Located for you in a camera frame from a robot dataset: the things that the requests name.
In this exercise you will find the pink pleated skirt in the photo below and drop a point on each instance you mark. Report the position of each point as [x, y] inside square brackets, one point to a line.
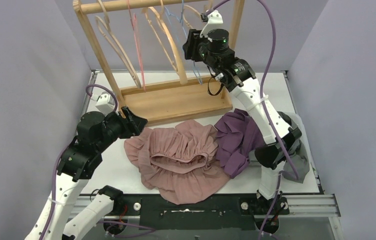
[179, 161]

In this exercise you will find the purple skirt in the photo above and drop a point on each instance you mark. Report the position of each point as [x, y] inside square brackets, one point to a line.
[237, 136]

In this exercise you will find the wooden hanger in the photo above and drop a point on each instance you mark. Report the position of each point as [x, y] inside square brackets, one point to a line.
[103, 25]
[155, 20]
[192, 17]

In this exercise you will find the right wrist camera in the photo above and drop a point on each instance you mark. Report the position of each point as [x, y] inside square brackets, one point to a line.
[213, 20]

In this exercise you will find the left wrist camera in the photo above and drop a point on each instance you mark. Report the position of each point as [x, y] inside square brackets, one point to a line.
[105, 103]

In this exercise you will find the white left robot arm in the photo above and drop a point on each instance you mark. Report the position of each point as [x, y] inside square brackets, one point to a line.
[73, 169]

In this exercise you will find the grey green skirt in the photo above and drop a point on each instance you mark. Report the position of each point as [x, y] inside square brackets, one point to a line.
[299, 156]

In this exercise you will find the middle wooden hanger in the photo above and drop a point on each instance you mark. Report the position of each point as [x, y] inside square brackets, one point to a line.
[155, 20]

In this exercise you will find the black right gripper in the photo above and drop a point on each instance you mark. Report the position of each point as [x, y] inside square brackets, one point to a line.
[191, 46]

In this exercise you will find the wooden hanger rack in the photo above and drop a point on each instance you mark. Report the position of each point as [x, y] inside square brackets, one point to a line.
[163, 102]

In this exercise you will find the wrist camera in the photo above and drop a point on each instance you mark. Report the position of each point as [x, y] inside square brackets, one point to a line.
[213, 20]
[105, 103]

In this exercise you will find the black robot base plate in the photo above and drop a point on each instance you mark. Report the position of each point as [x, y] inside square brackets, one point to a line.
[244, 211]

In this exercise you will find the right wooden hanger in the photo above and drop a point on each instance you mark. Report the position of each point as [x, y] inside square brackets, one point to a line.
[192, 17]

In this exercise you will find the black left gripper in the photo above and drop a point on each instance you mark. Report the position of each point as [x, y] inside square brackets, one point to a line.
[126, 121]

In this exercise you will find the white plastic basket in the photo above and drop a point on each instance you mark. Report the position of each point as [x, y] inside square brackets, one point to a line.
[312, 183]

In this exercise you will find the left wooden hanger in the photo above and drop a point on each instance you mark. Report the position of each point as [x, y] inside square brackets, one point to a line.
[103, 25]

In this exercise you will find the pink wire hanger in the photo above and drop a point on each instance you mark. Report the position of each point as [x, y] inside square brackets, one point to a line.
[134, 25]

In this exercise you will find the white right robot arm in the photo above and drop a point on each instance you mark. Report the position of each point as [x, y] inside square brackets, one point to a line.
[235, 74]

